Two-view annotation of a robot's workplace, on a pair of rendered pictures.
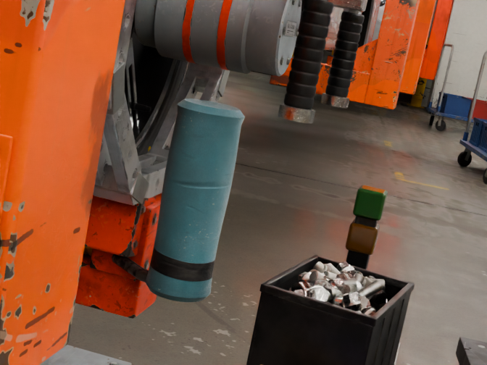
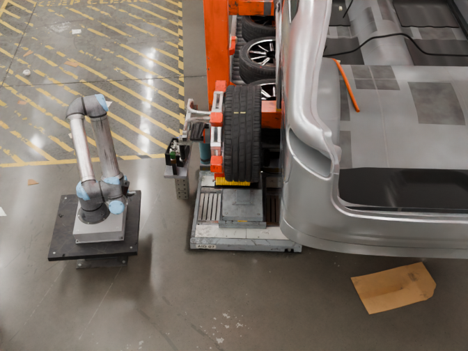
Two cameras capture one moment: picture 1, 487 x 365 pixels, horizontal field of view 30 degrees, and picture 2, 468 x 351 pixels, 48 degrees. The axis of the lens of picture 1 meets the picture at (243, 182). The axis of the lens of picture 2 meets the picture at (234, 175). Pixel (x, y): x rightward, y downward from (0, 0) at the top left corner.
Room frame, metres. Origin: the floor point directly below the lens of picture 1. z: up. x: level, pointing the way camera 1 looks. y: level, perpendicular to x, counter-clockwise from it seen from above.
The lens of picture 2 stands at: (4.13, -0.19, 3.12)
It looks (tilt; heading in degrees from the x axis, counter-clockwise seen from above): 43 degrees down; 171
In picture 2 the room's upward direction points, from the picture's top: 1 degrees counter-clockwise
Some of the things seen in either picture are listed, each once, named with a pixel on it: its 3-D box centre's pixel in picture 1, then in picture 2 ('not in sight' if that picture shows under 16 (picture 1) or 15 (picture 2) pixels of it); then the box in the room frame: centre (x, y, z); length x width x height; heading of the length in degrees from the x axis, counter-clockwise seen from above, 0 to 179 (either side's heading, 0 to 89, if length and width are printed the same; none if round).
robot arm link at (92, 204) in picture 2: not in sight; (90, 193); (1.49, -0.77, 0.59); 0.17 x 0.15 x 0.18; 98
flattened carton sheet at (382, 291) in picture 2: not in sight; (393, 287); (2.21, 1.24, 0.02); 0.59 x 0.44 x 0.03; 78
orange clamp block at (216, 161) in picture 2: not in sight; (216, 164); (1.64, 0.09, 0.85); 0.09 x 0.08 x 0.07; 168
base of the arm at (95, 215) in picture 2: not in sight; (92, 207); (1.49, -0.78, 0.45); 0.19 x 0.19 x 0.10
